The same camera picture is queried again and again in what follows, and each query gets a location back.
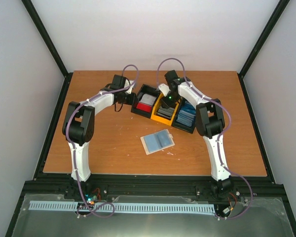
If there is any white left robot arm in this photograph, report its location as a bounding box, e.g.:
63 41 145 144
62 75 136 199

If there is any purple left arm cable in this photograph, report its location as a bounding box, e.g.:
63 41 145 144
65 64 140 218

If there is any black card bin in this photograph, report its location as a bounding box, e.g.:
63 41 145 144
171 99 196 134
131 84 160 119

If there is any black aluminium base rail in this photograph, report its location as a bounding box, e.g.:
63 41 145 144
20 174 288 204

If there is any black frame post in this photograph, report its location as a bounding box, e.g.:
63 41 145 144
21 0 69 79
238 0 290 79

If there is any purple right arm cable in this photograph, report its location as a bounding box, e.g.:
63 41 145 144
157 58 254 220

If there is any metal front plate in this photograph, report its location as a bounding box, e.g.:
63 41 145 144
11 195 294 237

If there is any black right frame post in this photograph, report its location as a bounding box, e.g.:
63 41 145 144
238 0 290 79

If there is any blue card stack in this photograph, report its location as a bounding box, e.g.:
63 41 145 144
176 101 196 127

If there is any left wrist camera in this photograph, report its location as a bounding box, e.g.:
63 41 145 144
126 80 136 94

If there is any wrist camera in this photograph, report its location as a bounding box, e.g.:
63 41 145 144
158 83 170 97
126 80 136 94

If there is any beige card holder wallet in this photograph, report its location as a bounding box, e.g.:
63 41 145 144
140 129 175 155

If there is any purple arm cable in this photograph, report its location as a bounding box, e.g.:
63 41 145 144
65 64 140 218
157 58 254 220

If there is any grey card stack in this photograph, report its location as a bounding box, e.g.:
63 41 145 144
156 106 175 120

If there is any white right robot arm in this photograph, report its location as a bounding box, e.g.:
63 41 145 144
158 70 231 181

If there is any black left frame post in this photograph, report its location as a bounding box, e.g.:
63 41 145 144
21 0 69 79

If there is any red and white card stack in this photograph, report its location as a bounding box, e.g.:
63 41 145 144
136 94 156 113

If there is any light blue cable duct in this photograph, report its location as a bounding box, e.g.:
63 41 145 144
28 200 215 215

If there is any yellow middle card bin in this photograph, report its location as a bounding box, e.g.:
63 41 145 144
150 94 179 126

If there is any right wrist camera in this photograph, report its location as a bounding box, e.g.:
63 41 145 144
158 83 170 97

